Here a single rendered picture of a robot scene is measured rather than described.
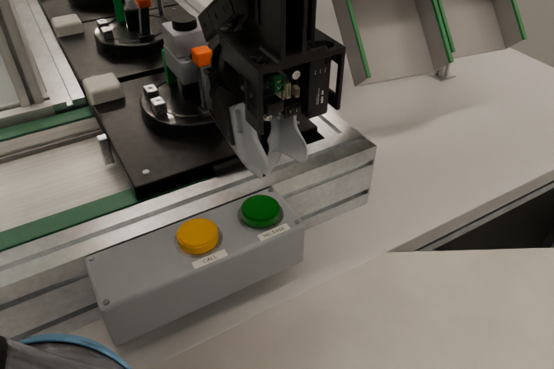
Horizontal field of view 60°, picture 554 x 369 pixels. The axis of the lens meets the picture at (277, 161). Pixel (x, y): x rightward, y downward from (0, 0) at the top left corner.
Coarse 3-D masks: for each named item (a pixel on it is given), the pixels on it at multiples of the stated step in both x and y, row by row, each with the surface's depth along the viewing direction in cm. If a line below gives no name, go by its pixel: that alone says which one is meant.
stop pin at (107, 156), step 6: (96, 138) 60; (102, 138) 60; (102, 144) 60; (108, 144) 60; (102, 150) 60; (108, 150) 61; (102, 156) 61; (108, 156) 61; (108, 162) 62; (114, 162) 62
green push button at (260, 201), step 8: (248, 200) 50; (256, 200) 50; (264, 200) 50; (272, 200) 50; (248, 208) 49; (256, 208) 49; (264, 208) 49; (272, 208) 49; (248, 216) 48; (256, 216) 48; (264, 216) 48; (272, 216) 48; (248, 224) 49; (256, 224) 48; (264, 224) 48
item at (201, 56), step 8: (200, 48) 55; (208, 48) 55; (192, 56) 55; (200, 56) 54; (208, 56) 54; (200, 64) 54; (208, 64) 55; (200, 72) 55; (200, 80) 56; (200, 88) 57; (200, 96) 58
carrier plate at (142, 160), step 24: (120, 120) 62; (120, 144) 58; (144, 144) 58; (168, 144) 58; (192, 144) 58; (216, 144) 58; (144, 168) 54; (168, 168) 54; (192, 168) 54; (144, 192) 53
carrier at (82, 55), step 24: (120, 0) 81; (72, 24) 82; (96, 24) 87; (120, 24) 82; (72, 48) 79; (96, 48) 79; (120, 48) 75; (144, 48) 76; (96, 72) 72; (120, 72) 72; (144, 72) 73
